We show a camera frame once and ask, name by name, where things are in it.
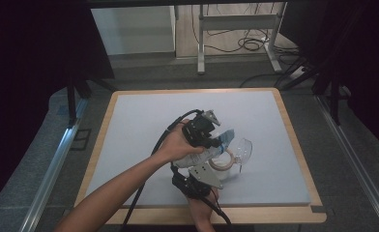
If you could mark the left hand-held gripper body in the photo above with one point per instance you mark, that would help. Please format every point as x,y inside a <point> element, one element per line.
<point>198,130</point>

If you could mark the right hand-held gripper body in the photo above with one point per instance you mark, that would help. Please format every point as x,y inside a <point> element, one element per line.
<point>203,177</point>

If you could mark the white and blue pouch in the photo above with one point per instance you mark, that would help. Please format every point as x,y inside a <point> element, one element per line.
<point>194,159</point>

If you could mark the person's left hand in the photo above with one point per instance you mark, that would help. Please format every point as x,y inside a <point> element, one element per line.
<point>176,143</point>

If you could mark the person's right hand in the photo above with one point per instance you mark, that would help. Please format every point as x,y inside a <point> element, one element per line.
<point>203,208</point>

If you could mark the white foam mat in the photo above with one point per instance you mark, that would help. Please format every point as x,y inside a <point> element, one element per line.
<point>139,112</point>

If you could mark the wooden table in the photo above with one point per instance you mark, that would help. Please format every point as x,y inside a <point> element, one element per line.
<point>274,214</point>

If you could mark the white power strip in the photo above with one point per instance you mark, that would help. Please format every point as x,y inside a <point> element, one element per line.
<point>297,73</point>

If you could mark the white board panel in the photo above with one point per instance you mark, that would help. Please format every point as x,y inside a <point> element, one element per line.
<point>132,30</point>

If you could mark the black stand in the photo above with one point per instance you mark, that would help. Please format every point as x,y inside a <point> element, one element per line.
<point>71,103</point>
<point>334,100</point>

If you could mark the black curtain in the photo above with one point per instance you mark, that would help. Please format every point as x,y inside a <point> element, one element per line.
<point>368,64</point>
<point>26,64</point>

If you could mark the white metal desk frame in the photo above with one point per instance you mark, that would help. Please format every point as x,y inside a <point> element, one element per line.
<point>239,22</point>

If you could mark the aluminium rail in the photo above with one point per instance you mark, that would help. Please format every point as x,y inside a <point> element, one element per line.
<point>53,170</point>
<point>355,161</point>

